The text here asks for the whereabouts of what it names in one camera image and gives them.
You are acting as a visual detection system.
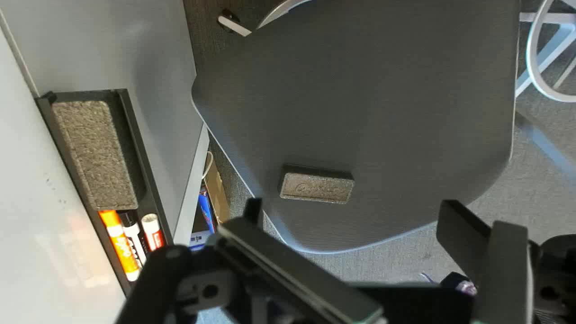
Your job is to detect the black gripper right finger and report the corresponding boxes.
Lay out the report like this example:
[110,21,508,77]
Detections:
[436,200,532,324]

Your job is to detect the black whiteboard marker tray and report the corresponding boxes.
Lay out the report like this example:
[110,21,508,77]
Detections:
[37,88,173,295]

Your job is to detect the orange marker pen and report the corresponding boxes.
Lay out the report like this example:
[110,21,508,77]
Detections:
[100,209,141,282]

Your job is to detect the red white marker pen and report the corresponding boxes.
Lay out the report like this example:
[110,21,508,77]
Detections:
[141,214,164,250]

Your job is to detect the grey felt whiteboard eraser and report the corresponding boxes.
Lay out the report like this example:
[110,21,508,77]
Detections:
[53,101,139,210]

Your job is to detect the blue cardboard box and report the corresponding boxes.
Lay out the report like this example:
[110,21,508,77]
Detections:
[190,189,218,250]

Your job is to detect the white chair leg frame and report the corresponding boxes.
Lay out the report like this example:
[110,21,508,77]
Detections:
[515,0,576,104]

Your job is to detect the small felt eraser block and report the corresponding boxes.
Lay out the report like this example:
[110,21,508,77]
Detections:
[280,173,355,203]

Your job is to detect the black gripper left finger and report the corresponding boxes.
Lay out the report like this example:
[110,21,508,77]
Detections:
[218,198,386,324]

